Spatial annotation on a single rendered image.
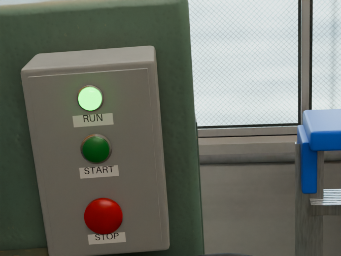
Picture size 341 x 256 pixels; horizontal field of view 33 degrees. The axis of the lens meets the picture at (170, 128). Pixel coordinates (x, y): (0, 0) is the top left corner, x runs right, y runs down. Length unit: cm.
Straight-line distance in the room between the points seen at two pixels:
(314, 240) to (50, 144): 98
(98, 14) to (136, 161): 12
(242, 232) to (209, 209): 15
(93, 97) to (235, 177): 166
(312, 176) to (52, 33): 88
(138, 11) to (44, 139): 13
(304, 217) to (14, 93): 94
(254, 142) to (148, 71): 161
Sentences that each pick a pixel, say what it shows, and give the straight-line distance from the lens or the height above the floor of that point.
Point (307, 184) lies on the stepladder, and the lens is 129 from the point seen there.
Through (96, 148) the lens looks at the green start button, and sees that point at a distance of 44.
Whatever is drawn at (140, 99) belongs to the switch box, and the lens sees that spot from 43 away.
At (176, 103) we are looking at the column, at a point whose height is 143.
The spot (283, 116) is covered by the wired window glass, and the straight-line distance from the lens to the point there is 207.
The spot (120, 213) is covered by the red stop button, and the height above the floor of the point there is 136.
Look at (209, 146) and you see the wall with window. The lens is 203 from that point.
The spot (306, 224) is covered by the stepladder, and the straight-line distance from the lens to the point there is 135.
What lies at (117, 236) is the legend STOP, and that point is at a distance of 48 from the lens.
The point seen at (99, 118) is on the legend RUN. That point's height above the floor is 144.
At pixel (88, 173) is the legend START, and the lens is 46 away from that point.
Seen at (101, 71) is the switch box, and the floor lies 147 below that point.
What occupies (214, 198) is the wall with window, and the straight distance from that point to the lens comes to 211.
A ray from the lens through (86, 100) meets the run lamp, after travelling 43.
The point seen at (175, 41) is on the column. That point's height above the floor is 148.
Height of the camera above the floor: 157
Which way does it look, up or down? 19 degrees down
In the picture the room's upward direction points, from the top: 4 degrees counter-clockwise
